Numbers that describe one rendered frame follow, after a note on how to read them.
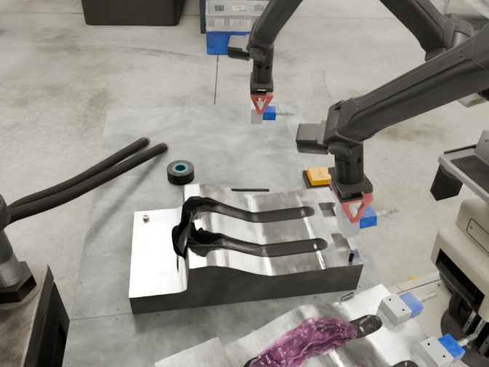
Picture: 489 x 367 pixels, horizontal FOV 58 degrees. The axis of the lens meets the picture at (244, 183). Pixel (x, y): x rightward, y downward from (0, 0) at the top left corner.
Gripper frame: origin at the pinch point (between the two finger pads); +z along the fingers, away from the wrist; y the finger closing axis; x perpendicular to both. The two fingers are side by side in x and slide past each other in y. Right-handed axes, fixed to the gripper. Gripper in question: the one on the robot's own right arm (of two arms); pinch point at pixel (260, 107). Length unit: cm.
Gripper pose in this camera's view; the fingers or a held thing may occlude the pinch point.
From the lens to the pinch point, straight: 136.6
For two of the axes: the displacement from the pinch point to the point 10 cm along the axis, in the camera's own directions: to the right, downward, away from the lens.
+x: 10.0, 0.2, 0.3
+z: -0.3, 7.7, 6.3
